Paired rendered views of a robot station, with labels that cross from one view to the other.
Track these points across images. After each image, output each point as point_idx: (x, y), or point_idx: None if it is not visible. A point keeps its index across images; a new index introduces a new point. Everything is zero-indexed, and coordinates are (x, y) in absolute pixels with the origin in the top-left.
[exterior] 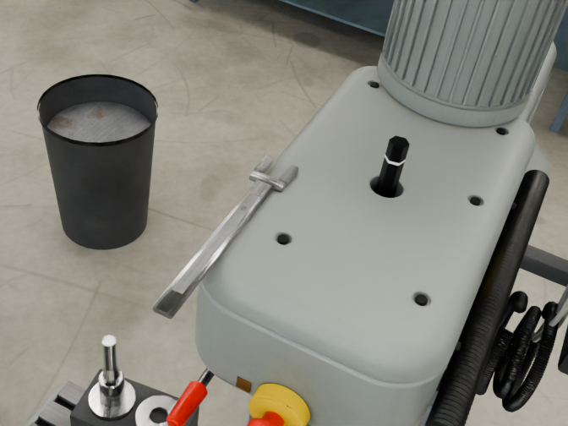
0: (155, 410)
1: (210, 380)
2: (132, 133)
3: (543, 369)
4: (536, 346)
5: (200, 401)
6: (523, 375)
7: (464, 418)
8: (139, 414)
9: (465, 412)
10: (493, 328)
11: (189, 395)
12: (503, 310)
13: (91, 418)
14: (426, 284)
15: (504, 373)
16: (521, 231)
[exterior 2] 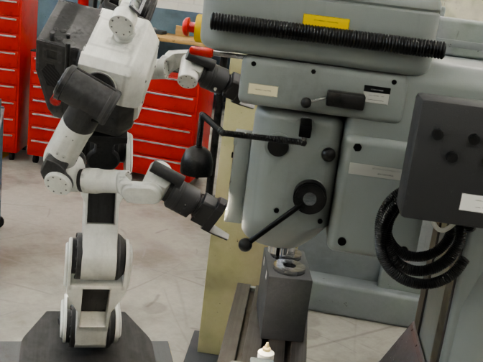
0: (292, 266)
1: (218, 53)
2: None
3: (392, 203)
4: (456, 263)
5: (205, 51)
6: (432, 281)
7: (221, 17)
8: (284, 260)
9: (224, 16)
10: (285, 24)
11: (204, 47)
12: (302, 28)
13: (268, 252)
14: None
15: (417, 266)
16: (373, 34)
